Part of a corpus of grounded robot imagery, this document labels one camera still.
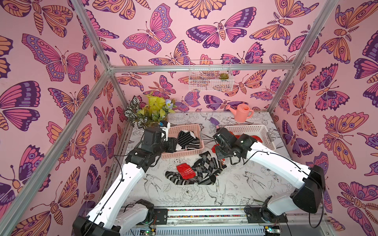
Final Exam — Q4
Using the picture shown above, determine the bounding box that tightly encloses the white plastic basket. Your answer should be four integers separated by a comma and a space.
225, 124, 276, 150

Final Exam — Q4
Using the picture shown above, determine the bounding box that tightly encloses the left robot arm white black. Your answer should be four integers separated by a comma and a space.
72, 121, 177, 236

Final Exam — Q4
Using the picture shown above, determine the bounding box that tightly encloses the pink plastic basket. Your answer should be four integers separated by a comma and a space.
161, 124, 205, 160

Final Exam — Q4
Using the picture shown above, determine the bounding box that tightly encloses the black pinstripe sock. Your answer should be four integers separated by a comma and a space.
178, 130, 197, 149

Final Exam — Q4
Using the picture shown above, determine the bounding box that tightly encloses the purple pink garden trowel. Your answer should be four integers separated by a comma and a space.
210, 117, 220, 129

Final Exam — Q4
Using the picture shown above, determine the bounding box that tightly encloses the red patterned sock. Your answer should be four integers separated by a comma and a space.
176, 163, 196, 180

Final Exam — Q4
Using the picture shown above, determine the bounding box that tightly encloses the black white striped sock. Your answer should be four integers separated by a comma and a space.
185, 138, 201, 150
165, 171, 196, 185

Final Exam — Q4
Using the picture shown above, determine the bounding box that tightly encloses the artificial plant bouquet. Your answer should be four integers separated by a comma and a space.
124, 95, 177, 129

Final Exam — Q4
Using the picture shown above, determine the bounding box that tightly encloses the white wire wall basket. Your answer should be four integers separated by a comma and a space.
188, 64, 234, 93

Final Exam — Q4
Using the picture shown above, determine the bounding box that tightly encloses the pink watering can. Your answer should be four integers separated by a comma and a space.
225, 104, 255, 123

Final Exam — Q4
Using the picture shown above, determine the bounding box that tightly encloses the black plaid sock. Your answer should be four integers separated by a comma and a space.
192, 151, 227, 179

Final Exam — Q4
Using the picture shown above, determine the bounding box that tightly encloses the small green succulent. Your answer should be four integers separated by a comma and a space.
219, 73, 229, 80

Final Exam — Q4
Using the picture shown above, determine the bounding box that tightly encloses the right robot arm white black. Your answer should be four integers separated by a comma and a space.
213, 127, 326, 222

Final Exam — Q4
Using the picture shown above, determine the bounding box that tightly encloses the red snowflake santa sock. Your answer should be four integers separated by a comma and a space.
252, 135, 263, 143

